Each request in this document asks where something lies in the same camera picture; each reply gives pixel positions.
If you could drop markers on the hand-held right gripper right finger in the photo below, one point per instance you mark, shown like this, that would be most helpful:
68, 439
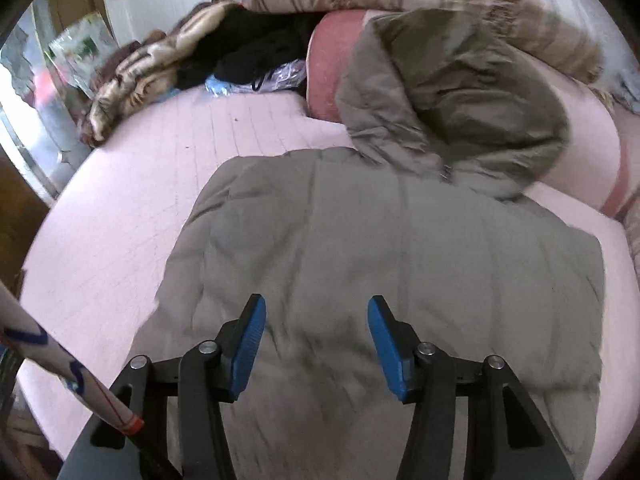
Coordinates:
387, 352

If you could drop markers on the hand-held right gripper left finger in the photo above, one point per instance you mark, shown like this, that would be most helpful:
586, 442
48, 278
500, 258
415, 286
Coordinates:
246, 345

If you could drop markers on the grey puffy hooded jacket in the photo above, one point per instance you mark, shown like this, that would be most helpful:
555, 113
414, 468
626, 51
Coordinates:
350, 230

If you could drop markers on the pink bed sheet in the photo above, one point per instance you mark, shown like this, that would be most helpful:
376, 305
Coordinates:
150, 185

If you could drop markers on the blue plastic bag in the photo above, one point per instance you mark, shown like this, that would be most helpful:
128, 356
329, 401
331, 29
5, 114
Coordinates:
217, 86

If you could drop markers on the clear plastic bag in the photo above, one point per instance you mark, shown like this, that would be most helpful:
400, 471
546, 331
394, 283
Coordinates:
280, 74

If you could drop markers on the brown patterned blanket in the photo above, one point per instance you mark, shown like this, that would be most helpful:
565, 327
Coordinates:
145, 75

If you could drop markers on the pink bolster pillow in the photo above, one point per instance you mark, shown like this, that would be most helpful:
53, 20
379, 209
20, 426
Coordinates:
585, 140

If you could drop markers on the black cloth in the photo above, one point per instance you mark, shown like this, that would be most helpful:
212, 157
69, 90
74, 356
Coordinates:
240, 50

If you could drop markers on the green printed plastic bag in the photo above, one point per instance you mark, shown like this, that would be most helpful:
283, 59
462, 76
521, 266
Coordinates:
80, 50

